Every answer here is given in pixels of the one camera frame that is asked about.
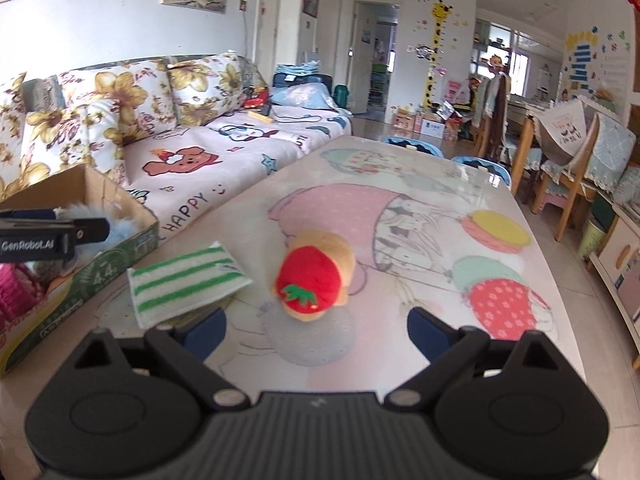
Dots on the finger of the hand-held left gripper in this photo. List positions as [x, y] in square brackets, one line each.
[25, 214]
[90, 230]

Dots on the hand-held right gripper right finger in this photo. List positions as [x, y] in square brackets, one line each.
[425, 332]

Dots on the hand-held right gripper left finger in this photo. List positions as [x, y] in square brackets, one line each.
[207, 332]

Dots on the blue fluffy pom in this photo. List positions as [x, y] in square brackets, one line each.
[117, 227]

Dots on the magenta knit hat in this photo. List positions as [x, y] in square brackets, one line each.
[15, 290]

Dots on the cardboard box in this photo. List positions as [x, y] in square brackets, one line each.
[100, 280]

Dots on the strawberry hat plush toy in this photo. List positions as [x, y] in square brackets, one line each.
[312, 280]

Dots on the green striped white cloth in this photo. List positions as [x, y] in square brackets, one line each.
[185, 280]

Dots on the floral sofa cushion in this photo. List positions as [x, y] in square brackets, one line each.
[10, 130]
[115, 110]
[210, 87]

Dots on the grey round pad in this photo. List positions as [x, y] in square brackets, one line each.
[310, 342]

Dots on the printed tablecloth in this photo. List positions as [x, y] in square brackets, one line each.
[425, 210]

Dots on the sofa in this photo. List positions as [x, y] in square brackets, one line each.
[200, 160]

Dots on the pink cartoon sofa cover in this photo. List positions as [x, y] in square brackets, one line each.
[225, 160]

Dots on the green wastebasket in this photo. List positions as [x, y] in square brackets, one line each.
[592, 237]

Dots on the white box on floor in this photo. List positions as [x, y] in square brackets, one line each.
[434, 127]

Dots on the yellow flat item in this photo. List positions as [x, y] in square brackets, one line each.
[261, 116]

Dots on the cream cabinet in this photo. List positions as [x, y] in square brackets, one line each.
[620, 265]

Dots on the red toy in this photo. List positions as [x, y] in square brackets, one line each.
[256, 97]

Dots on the wooden chair with teal cover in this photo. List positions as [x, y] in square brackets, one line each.
[580, 160]

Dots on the dark wooden chair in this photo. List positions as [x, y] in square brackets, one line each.
[497, 105]

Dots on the white printed tote bag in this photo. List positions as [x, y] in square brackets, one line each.
[562, 127]

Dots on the green bin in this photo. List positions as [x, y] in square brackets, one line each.
[341, 96]

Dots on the folded blue bedding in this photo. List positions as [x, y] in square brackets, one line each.
[300, 66]

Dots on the giraffe height chart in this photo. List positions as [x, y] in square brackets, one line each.
[437, 55]

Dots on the blue paper wall display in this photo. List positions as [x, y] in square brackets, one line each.
[582, 57]

